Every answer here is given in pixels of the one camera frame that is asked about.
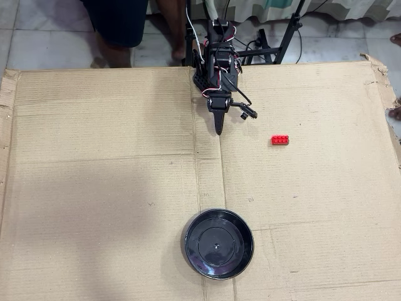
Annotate black round plastic bowl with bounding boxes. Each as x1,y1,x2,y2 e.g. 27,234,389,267
181,208,255,281

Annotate black camera cable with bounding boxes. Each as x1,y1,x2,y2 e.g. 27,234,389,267
219,64,254,107

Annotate brown cardboard sheet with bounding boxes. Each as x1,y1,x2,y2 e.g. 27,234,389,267
0,52,401,301

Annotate dark shorts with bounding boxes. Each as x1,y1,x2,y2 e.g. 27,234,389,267
80,0,148,48

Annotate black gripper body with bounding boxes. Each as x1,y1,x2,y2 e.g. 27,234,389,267
206,92,233,114

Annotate white cable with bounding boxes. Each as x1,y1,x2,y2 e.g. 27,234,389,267
185,0,205,48

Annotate red lego block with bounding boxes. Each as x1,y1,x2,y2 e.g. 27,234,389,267
270,134,291,147

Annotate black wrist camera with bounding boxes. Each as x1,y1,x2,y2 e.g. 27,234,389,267
231,100,259,121

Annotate patterned bed sheet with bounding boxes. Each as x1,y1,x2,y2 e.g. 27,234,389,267
146,0,401,23

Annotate bare person leg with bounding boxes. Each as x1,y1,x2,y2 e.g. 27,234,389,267
90,30,133,69
155,0,188,61

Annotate black tripod stand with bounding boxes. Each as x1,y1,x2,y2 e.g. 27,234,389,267
184,0,306,66

